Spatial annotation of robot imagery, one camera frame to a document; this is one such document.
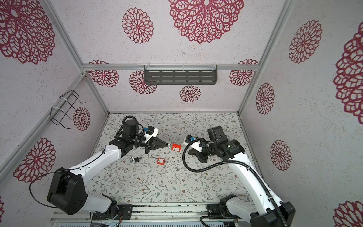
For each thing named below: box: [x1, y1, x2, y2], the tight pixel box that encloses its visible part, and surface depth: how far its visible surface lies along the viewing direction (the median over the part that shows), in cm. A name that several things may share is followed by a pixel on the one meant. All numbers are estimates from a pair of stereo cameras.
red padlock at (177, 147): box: [171, 143, 182, 153], surface depth 71 cm
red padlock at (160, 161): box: [156, 157, 166, 166], surface depth 93 cm
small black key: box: [129, 157, 140, 163], surface depth 95 cm
